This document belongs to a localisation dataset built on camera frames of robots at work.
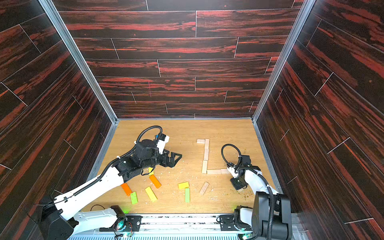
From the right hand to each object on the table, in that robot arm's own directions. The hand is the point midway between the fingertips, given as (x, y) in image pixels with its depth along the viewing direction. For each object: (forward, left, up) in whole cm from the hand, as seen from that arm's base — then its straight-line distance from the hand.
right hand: (243, 182), depth 88 cm
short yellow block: (-3, +36, +1) cm, 36 cm away
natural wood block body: (+9, +23, +1) cm, 25 cm away
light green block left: (-12, +63, +1) cm, 64 cm away
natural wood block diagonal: (+6, +17, +2) cm, 18 cm away
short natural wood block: (+30, +27, +1) cm, 40 cm away
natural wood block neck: (+18, +22, +2) cm, 29 cm away
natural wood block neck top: (+26, +21, +1) cm, 34 cm away
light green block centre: (-9, +33, +1) cm, 34 cm away
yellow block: (-10, +53, +2) cm, 54 cm away
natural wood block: (+7, +11, 0) cm, 13 cm away
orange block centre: (-2, +53, 0) cm, 53 cm away
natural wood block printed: (-5, +24, +2) cm, 24 cm away
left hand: (+4, +39, +24) cm, 45 cm away
